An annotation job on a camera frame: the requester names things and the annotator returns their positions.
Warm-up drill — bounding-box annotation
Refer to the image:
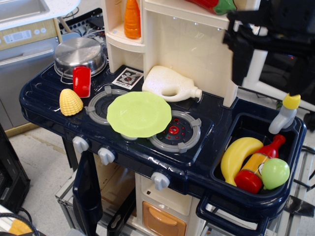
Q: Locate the middle grey stove knob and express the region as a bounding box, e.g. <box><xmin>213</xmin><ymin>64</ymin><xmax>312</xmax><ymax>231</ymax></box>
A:
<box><xmin>98</xmin><ymin>147</ymin><xmax>115</xmax><ymax>165</ymax></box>

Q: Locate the left grey stove burner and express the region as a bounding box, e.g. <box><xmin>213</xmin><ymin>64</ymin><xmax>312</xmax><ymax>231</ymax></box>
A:
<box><xmin>85</xmin><ymin>86</ymin><xmax>127</xmax><ymax>125</ymax></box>

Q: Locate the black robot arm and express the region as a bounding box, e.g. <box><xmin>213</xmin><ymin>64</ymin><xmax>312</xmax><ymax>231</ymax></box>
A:
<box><xmin>223</xmin><ymin>0</ymin><xmax>315</xmax><ymax>95</ymax></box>

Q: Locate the left grey stove knob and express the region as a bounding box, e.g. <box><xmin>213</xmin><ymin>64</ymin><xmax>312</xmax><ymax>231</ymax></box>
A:
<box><xmin>72</xmin><ymin>136</ymin><xmax>89</xmax><ymax>153</ymax></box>

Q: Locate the right grey stove burner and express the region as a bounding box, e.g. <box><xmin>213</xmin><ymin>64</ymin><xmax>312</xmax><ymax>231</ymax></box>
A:
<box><xmin>149</xmin><ymin>110</ymin><xmax>202</xmax><ymax>153</ymax></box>

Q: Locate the grey stove knob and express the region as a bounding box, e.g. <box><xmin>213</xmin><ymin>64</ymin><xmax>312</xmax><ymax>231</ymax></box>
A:
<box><xmin>151</xmin><ymin>172</ymin><xmax>170</xmax><ymax>191</ymax></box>
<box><xmin>72</xmin><ymin>136</ymin><xmax>89</xmax><ymax>153</ymax></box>
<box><xmin>98</xmin><ymin>147</ymin><xmax>115</xmax><ymax>165</ymax></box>

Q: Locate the wooden toy dishwasher unit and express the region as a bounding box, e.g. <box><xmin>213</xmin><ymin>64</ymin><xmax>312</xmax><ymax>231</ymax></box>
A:
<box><xmin>0</xmin><ymin>0</ymin><xmax>80</xmax><ymax>130</ymax></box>

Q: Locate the white toy detergent jug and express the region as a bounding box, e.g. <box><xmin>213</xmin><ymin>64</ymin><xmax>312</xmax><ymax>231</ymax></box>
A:
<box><xmin>142</xmin><ymin>65</ymin><xmax>202</xmax><ymax>102</ymax></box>

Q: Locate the navy oven door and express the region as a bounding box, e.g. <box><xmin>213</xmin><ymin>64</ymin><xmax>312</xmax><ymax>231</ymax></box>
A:
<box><xmin>72</xmin><ymin>151</ymin><xmax>103</xmax><ymax>236</ymax></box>

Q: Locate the red toy cup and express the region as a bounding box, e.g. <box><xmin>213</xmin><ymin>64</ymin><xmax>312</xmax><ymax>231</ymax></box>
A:
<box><xmin>73</xmin><ymin>66</ymin><xmax>91</xmax><ymax>98</ymax></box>

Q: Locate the white pipe frame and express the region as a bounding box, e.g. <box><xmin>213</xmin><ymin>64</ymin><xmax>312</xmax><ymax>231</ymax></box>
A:
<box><xmin>241</xmin><ymin>24</ymin><xmax>315</xmax><ymax>112</ymax></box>

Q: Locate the orange toy carrot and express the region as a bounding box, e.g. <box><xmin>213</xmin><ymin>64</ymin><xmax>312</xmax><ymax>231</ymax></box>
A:
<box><xmin>124</xmin><ymin>0</ymin><xmax>141</xmax><ymax>39</ymax></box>

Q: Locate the yellow toy corn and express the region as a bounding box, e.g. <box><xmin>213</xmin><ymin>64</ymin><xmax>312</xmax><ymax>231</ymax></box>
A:
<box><xmin>59</xmin><ymin>88</ymin><xmax>83</xmax><ymax>116</ymax></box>

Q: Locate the cream toy kitchen cabinet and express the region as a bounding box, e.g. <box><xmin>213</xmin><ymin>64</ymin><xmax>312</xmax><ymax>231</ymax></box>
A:
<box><xmin>101</xmin><ymin>0</ymin><xmax>261</xmax><ymax>236</ymax></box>

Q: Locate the grey stove burner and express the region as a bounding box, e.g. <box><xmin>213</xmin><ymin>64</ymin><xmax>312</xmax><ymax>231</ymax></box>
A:
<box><xmin>149</xmin><ymin>110</ymin><xmax>202</xmax><ymax>153</ymax></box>
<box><xmin>85</xmin><ymin>86</ymin><xmax>127</xmax><ymax>125</ymax></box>

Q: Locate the light green plastic plate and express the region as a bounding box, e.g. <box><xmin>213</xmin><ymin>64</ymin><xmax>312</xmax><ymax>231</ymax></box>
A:
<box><xmin>107</xmin><ymin>91</ymin><xmax>172</xmax><ymax>138</ymax></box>

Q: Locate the green toy pear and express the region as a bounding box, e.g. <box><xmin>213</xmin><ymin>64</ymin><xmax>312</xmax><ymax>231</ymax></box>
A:
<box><xmin>261</xmin><ymin>158</ymin><xmax>290</xmax><ymax>190</ymax></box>

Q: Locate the yellow toy banana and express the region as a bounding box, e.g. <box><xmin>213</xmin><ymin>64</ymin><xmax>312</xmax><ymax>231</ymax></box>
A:
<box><xmin>220</xmin><ymin>137</ymin><xmax>263</xmax><ymax>186</ymax></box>

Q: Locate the red toy ketchup bottle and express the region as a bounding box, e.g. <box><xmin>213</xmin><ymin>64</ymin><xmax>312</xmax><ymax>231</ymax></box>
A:
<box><xmin>234</xmin><ymin>134</ymin><xmax>286</xmax><ymax>194</ymax></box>

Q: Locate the orange toy drawer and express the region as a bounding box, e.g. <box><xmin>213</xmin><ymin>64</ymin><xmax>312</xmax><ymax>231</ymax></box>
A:
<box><xmin>142</xmin><ymin>202</ymin><xmax>187</xmax><ymax>236</ymax></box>

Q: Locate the grey toy faucet yellow cap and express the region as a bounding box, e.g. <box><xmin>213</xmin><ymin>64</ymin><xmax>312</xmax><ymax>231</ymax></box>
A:
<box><xmin>268</xmin><ymin>93</ymin><xmax>301</xmax><ymax>135</ymax></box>

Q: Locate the stainless steel pot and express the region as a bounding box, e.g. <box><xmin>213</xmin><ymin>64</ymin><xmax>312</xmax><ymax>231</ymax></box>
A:
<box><xmin>54</xmin><ymin>37</ymin><xmax>107</xmax><ymax>85</ymax></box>

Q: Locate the black box on floor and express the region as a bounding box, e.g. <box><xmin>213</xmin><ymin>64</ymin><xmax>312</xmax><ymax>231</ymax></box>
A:
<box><xmin>0</xmin><ymin>128</ymin><xmax>30</xmax><ymax>213</ymax></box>

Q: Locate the navy toy kitchen counter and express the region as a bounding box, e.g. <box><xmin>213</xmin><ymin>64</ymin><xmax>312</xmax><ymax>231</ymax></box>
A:
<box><xmin>19</xmin><ymin>66</ymin><xmax>293</xmax><ymax>236</ymax></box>

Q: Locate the red toy chili pepper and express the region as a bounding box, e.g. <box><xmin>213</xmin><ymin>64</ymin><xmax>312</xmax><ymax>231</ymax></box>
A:
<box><xmin>188</xmin><ymin>0</ymin><xmax>238</xmax><ymax>15</ymax></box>

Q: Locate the right grey stove knob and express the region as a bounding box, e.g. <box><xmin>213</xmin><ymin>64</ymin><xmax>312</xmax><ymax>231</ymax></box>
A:
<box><xmin>151</xmin><ymin>172</ymin><xmax>170</xmax><ymax>191</ymax></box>

